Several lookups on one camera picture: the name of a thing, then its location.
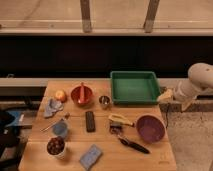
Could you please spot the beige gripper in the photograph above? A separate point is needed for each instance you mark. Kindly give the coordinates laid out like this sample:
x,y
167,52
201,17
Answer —
x,y
168,94

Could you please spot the metal fork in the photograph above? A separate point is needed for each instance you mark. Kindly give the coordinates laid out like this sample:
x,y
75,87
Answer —
x,y
64,118

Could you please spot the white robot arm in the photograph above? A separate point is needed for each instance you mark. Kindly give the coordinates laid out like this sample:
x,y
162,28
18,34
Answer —
x,y
200,78

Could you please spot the green plastic tray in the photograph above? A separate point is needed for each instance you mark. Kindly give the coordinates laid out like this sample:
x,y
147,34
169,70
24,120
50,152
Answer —
x,y
134,87

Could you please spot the small metal cup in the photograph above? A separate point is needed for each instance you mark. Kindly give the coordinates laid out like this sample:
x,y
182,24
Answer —
x,y
104,102

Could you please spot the black rectangular block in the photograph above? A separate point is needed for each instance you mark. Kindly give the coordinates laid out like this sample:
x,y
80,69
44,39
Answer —
x,y
90,121

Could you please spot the orange utensil in bowl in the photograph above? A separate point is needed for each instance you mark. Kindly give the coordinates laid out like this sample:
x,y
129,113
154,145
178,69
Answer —
x,y
82,94

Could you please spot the red bowl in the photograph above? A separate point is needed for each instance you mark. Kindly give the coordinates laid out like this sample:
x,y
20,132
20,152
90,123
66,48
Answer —
x,y
88,96

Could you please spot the blue sponge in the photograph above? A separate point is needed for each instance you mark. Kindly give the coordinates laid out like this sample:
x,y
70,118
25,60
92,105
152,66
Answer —
x,y
89,158

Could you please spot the blue cup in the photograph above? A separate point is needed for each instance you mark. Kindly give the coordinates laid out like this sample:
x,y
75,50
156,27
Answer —
x,y
60,129

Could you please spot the grey blue cloth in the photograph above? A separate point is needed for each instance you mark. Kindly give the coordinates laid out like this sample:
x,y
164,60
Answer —
x,y
52,107

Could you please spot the white cup with dark contents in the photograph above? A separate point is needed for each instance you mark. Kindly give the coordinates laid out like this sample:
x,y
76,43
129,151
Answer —
x,y
56,147

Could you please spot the dark blue chair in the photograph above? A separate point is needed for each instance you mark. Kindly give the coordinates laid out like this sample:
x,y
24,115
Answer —
x,y
9,138

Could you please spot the black handled utensil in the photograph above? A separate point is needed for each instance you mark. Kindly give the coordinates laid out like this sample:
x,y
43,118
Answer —
x,y
133,145

